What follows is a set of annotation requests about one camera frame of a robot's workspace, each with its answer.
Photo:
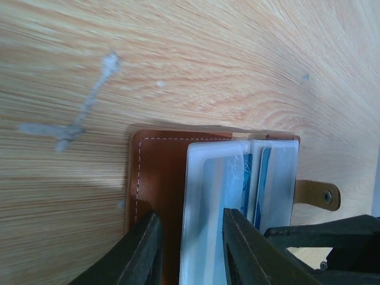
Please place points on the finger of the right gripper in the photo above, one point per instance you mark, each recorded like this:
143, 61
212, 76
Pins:
354, 243

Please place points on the brown leather card holder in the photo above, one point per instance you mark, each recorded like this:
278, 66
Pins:
167, 174

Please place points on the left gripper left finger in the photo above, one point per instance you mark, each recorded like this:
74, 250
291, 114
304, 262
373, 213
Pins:
136, 259

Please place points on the blue card from holder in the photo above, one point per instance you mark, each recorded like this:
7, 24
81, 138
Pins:
227, 186

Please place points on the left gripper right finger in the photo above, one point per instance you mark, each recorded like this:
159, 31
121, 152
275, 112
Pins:
250, 258

